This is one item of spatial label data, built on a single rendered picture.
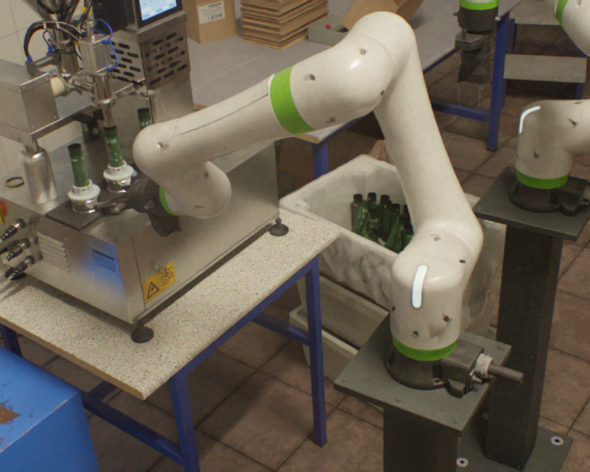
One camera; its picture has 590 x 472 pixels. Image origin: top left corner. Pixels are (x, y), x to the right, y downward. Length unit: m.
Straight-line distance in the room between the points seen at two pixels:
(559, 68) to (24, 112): 3.43
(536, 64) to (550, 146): 2.85
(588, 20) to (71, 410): 1.47
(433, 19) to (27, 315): 2.37
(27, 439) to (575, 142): 1.46
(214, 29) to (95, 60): 1.88
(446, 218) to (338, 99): 0.38
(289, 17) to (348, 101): 2.32
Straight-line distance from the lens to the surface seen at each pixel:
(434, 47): 3.64
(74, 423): 2.27
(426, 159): 1.60
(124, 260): 1.98
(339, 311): 2.77
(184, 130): 1.58
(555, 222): 2.16
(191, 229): 2.12
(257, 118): 1.48
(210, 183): 1.69
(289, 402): 2.96
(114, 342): 2.10
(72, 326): 2.18
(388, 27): 1.52
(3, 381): 2.32
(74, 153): 2.00
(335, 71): 1.38
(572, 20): 1.83
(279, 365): 3.10
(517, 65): 4.93
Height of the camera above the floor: 2.05
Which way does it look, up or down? 33 degrees down
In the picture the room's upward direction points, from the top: 4 degrees counter-clockwise
